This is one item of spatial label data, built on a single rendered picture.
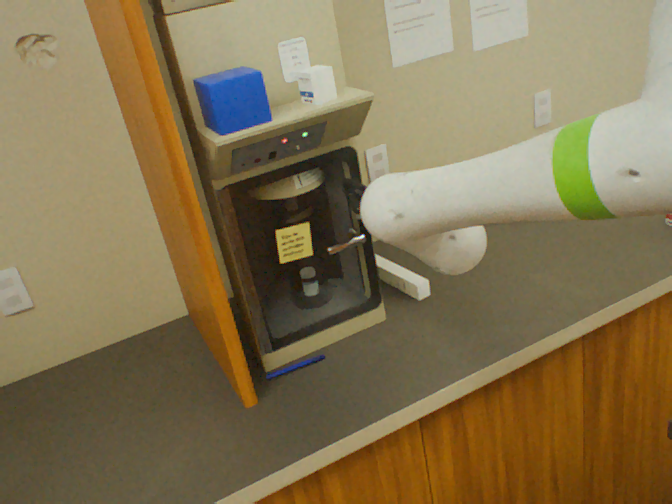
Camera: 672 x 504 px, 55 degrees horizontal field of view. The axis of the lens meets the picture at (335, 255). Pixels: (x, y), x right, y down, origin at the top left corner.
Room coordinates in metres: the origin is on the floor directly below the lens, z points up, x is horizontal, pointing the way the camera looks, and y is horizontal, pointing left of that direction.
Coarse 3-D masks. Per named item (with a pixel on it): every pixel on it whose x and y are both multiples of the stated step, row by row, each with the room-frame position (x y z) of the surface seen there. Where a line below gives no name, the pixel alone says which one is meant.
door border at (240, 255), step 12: (228, 192) 1.19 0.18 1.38; (228, 204) 1.19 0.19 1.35; (228, 216) 1.19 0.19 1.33; (228, 228) 1.18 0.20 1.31; (240, 240) 1.19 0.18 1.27; (240, 252) 1.19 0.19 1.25; (240, 264) 1.18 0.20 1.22; (240, 276) 1.18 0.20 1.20; (252, 288) 1.19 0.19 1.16; (252, 300) 1.19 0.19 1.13; (264, 324) 1.19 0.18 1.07; (264, 336) 1.19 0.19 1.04; (264, 348) 1.18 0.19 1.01
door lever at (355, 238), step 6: (354, 228) 1.28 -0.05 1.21; (348, 234) 1.27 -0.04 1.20; (354, 234) 1.26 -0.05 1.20; (360, 234) 1.24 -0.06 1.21; (348, 240) 1.23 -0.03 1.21; (354, 240) 1.22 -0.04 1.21; (360, 240) 1.23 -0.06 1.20; (330, 246) 1.21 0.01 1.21; (336, 246) 1.21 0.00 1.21; (342, 246) 1.21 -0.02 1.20; (348, 246) 1.22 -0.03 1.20; (330, 252) 1.20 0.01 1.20
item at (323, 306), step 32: (320, 160) 1.26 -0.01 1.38; (352, 160) 1.29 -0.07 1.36; (256, 192) 1.21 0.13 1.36; (288, 192) 1.23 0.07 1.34; (320, 192) 1.26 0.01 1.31; (256, 224) 1.20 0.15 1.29; (288, 224) 1.23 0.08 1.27; (320, 224) 1.25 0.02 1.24; (352, 224) 1.28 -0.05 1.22; (256, 256) 1.20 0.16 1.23; (320, 256) 1.25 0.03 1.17; (352, 256) 1.27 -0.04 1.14; (256, 288) 1.19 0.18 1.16; (288, 288) 1.22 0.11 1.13; (320, 288) 1.24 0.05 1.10; (352, 288) 1.27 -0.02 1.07; (288, 320) 1.21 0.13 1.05; (320, 320) 1.24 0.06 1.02
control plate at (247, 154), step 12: (300, 132) 1.17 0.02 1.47; (312, 132) 1.19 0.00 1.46; (252, 144) 1.13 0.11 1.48; (264, 144) 1.15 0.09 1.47; (276, 144) 1.17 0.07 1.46; (288, 144) 1.19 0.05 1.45; (300, 144) 1.20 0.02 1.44; (312, 144) 1.23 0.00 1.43; (240, 156) 1.14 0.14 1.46; (252, 156) 1.16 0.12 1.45; (264, 156) 1.18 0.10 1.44; (276, 156) 1.20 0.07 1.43; (288, 156) 1.22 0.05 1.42; (240, 168) 1.17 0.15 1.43
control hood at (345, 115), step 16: (352, 96) 1.20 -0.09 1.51; (368, 96) 1.20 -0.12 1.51; (272, 112) 1.20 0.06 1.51; (288, 112) 1.18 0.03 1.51; (304, 112) 1.15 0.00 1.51; (320, 112) 1.16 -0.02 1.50; (336, 112) 1.18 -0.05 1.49; (352, 112) 1.21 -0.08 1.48; (368, 112) 1.23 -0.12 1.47; (208, 128) 1.18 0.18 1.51; (256, 128) 1.12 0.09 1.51; (272, 128) 1.13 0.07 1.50; (288, 128) 1.15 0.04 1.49; (336, 128) 1.22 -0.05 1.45; (352, 128) 1.25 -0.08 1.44; (208, 144) 1.13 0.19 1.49; (224, 144) 1.09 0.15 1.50; (240, 144) 1.12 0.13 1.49; (320, 144) 1.24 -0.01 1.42; (208, 160) 1.17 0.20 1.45; (224, 160) 1.13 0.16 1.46; (224, 176) 1.17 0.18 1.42
